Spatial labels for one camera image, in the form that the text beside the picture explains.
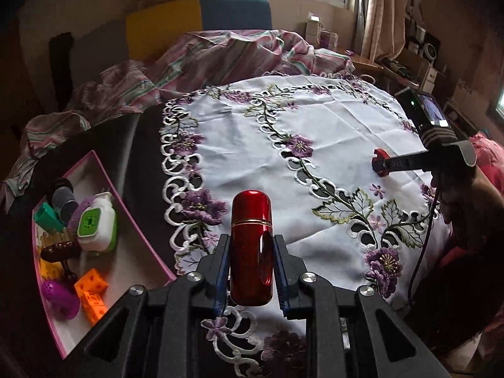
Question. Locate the white carton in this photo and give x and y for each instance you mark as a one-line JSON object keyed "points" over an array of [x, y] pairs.
{"points": [[313, 27]]}

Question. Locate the white embroidered floral tablecloth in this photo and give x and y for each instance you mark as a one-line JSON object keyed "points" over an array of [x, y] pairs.
{"points": [[244, 145]]}

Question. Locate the magenta toy cup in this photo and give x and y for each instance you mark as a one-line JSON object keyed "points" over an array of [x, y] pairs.
{"points": [[59, 295]]}

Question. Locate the grey yellow blue headboard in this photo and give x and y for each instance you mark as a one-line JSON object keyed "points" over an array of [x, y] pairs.
{"points": [[165, 27]]}

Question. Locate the red toy piece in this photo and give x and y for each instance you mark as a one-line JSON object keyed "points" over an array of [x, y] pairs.
{"points": [[380, 153]]}

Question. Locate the red capsule case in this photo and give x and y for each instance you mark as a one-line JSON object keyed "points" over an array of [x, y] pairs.
{"points": [[252, 244]]}

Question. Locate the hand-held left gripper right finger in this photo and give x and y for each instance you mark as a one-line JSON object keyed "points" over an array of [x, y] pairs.
{"points": [[281, 275]]}

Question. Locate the cardboard box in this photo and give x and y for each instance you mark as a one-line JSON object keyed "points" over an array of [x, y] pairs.
{"points": [[421, 69]]}

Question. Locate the green castle tower toy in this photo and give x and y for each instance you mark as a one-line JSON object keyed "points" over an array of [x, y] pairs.
{"points": [[49, 216]]}

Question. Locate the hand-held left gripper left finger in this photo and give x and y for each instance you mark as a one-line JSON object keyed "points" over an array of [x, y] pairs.
{"points": [[221, 275]]}

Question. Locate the pink striped blanket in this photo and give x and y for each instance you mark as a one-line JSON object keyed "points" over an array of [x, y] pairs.
{"points": [[220, 59]]}

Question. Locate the wooden desk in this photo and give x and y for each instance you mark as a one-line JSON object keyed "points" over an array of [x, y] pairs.
{"points": [[366, 63]]}

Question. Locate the grey cylinder container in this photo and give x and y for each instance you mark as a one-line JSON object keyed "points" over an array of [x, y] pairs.
{"points": [[65, 201]]}

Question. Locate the pink-rimmed white tray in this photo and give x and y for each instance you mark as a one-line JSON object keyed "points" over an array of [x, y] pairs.
{"points": [[130, 260]]}

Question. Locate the yellow block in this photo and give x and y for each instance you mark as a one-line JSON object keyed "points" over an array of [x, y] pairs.
{"points": [[50, 269]]}

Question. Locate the person's right forearm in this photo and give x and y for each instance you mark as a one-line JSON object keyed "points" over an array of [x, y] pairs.
{"points": [[486, 193]]}

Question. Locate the dark brown toy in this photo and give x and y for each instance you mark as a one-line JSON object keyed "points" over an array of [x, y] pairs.
{"points": [[61, 251]]}

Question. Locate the purple oval toy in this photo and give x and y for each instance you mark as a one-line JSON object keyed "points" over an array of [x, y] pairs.
{"points": [[78, 214]]}

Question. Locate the black rolled mat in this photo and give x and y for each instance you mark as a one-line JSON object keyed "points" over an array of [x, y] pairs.
{"points": [[61, 71]]}

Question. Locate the orange cube block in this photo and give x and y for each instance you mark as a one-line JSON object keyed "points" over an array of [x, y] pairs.
{"points": [[92, 281], [94, 307]]}

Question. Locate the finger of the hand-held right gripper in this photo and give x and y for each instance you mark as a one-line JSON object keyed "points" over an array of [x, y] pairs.
{"points": [[405, 162]]}

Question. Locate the white green bottle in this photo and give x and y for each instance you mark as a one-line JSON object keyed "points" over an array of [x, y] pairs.
{"points": [[96, 224]]}

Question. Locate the person's right hand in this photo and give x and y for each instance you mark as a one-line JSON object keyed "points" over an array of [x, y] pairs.
{"points": [[453, 193]]}

